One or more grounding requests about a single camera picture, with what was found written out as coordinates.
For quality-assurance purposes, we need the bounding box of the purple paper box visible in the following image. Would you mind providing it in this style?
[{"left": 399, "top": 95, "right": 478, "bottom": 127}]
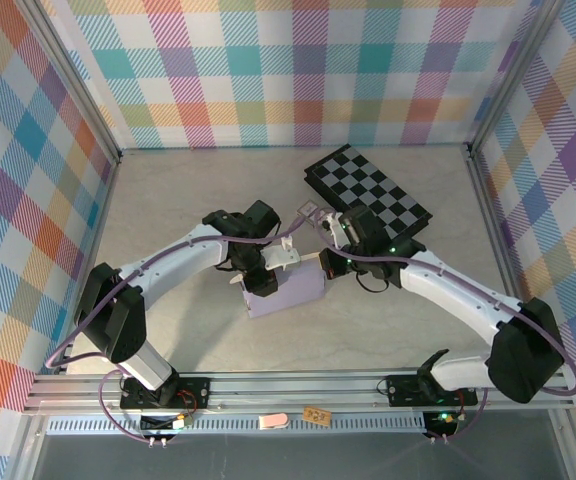
[{"left": 240, "top": 253, "right": 327, "bottom": 320}]

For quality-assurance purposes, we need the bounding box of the black and grey chessboard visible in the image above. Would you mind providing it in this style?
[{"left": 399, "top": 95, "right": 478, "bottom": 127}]
[{"left": 303, "top": 144, "right": 433, "bottom": 239}]

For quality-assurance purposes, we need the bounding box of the small wooden tag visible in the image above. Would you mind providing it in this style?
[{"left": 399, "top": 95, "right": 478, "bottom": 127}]
[{"left": 301, "top": 405, "right": 330, "bottom": 426}]

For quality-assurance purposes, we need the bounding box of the black controller board green light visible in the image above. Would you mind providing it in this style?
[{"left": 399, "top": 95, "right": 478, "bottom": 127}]
[{"left": 422, "top": 410, "right": 459, "bottom": 439}]

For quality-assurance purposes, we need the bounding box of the pink and white eraser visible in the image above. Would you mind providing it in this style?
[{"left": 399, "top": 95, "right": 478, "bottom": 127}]
[{"left": 258, "top": 412, "right": 289, "bottom": 431}]

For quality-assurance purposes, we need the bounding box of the black controller board yellow connector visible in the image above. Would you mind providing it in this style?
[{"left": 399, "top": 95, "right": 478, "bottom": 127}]
[{"left": 140, "top": 412, "right": 194, "bottom": 434}]

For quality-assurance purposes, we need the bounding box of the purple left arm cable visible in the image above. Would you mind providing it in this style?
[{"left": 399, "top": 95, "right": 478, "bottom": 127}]
[{"left": 45, "top": 212, "right": 309, "bottom": 444}]

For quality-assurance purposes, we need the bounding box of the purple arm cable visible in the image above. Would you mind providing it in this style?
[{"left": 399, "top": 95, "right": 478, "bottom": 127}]
[
  {"left": 320, "top": 212, "right": 576, "bottom": 444},
  {"left": 45, "top": 212, "right": 309, "bottom": 444}
]

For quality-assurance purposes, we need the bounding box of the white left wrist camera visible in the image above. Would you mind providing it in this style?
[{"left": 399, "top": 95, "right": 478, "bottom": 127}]
[{"left": 261, "top": 236, "right": 302, "bottom": 272}]

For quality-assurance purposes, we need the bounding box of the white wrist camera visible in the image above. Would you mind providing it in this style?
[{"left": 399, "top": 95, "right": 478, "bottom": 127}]
[
  {"left": 261, "top": 236, "right": 302, "bottom": 272},
  {"left": 296, "top": 199, "right": 343, "bottom": 232}
]

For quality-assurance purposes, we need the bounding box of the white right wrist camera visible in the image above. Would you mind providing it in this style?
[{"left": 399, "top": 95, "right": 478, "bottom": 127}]
[{"left": 296, "top": 199, "right": 343, "bottom": 232}]

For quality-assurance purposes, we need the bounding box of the aluminium side rail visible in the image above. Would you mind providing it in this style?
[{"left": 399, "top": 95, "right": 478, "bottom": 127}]
[
  {"left": 465, "top": 144, "right": 542, "bottom": 369},
  {"left": 57, "top": 154, "right": 122, "bottom": 376}
]

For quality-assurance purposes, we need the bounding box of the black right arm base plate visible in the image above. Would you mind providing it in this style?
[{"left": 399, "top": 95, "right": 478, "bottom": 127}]
[{"left": 385, "top": 372, "right": 479, "bottom": 407}]

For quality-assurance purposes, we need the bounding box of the aluminium mounting rail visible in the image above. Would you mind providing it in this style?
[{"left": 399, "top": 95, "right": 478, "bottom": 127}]
[{"left": 22, "top": 367, "right": 576, "bottom": 416}]

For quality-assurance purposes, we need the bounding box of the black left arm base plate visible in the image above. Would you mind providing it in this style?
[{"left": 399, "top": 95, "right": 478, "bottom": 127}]
[{"left": 119, "top": 375, "right": 212, "bottom": 412}]

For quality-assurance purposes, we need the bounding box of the grey slotted cable duct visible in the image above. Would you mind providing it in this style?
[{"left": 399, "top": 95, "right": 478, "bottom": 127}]
[{"left": 45, "top": 412, "right": 427, "bottom": 436}]

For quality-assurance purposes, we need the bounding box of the aluminium frame post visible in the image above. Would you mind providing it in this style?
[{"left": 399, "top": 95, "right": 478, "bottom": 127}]
[
  {"left": 467, "top": 0, "right": 569, "bottom": 156},
  {"left": 15, "top": 0, "right": 122, "bottom": 166}
]

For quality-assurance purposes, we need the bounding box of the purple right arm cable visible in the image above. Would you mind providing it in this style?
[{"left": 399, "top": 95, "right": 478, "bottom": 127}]
[{"left": 320, "top": 212, "right": 576, "bottom": 444}]

